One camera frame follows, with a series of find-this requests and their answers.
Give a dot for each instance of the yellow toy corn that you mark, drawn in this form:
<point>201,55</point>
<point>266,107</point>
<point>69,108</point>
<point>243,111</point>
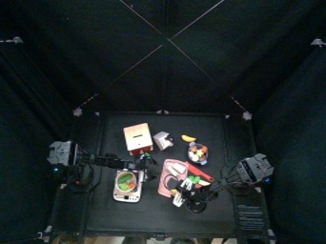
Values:
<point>173,192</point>

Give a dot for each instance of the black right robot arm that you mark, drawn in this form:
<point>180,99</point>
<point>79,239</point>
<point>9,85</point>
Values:
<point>242,178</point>

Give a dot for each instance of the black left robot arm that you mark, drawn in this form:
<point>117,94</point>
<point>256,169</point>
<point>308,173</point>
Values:
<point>97,160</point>

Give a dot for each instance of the pink plate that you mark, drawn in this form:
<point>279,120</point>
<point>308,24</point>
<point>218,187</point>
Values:
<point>169,173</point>

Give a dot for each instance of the green toy vegetable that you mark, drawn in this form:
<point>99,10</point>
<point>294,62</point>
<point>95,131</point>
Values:
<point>147,155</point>

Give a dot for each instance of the white slotted toy spatula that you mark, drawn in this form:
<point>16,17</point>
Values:
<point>185,183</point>

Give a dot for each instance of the black round pan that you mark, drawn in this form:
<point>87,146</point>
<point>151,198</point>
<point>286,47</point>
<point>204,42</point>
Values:
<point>196,206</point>

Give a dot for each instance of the metal bowl with toy vegetables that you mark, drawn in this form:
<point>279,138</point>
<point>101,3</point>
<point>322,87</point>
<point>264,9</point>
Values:
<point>125,182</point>

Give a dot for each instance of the green toy leaf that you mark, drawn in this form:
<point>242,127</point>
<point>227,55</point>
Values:
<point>193,179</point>

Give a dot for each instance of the white toy block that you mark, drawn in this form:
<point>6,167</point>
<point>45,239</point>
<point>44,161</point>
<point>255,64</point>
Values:
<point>176,168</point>

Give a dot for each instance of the white kitchen scale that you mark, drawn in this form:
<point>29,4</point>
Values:
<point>125,193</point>

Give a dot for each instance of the red toy board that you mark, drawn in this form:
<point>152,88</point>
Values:
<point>200,171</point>

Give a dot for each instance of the wooden toy box red base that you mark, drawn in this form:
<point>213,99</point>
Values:
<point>137,138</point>

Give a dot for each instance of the grey white toy cube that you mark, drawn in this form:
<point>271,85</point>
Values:
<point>163,140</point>

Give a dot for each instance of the bowl of toy food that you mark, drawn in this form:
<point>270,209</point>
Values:
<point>197,153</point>

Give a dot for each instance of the yellow toy banana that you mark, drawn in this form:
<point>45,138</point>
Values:
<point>188,138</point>

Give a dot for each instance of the white text label sticker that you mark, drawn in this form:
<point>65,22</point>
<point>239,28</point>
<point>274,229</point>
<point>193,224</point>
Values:
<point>250,218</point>

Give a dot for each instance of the grey frame corner bracket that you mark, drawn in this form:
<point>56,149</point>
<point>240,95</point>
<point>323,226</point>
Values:
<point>247,115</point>
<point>316,42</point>
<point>76,111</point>
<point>16,40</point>
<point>161,111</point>

